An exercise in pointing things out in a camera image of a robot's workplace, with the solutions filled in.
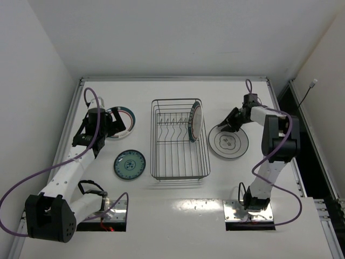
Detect white plate with flower motif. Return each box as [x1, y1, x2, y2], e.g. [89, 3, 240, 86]
[208, 126, 249, 159]

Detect green red rimmed plate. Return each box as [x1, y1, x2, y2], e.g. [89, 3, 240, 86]
[107, 106, 136, 140]
[188, 101, 203, 142]

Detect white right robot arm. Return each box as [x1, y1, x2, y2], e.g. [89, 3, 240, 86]
[217, 93, 300, 211]

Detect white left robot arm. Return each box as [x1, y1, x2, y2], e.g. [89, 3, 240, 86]
[25, 97, 126, 243]

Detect blue patterned small plate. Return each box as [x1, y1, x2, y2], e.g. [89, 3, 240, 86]
[113, 149, 146, 181]

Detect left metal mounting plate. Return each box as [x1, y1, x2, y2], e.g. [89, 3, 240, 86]
[92, 198, 127, 223]

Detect metal mounting plate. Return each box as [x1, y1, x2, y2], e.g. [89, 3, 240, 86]
[92, 198, 127, 223]
[223, 200, 274, 223]

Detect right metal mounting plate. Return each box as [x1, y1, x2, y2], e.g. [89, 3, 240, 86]
[223, 200, 274, 223]

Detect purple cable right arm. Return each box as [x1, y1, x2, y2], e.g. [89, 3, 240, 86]
[234, 78, 302, 226]

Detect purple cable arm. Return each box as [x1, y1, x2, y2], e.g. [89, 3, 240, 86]
[0, 86, 129, 238]
[234, 78, 302, 226]

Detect metal wire dish rack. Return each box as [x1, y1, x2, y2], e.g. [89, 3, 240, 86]
[150, 98, 211, 181]

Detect black cable left base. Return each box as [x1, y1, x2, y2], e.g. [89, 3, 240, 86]
[77, 180, 108, 211]

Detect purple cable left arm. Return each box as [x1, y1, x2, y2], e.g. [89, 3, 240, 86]
[0, 86, 129, 238]

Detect black hanging usb cable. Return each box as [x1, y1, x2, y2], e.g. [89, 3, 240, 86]
[285, 78, 319, 127]

